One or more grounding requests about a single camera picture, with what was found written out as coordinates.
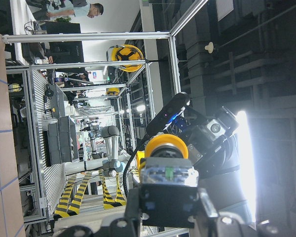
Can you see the yellow hard hat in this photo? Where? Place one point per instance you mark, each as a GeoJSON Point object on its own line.
{"type": "Point", "coordinates": [125, 52]}

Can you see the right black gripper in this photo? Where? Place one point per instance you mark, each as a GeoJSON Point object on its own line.
{"type": "Point", "coordinates": [213, 151]}

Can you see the yellow push button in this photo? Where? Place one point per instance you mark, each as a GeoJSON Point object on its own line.
{"type": "Point", "coordinates": [166, 163]}

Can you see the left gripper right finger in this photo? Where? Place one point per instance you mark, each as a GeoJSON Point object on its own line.
{"type": "Point", "coordinates": [206, 211]}

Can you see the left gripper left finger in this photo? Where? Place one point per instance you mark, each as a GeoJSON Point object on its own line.
{"type": "Point", "coordinates": [132, 214]}

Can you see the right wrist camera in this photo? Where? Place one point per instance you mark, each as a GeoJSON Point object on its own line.
{"type": "Point", "coordinates": [168, 113]}

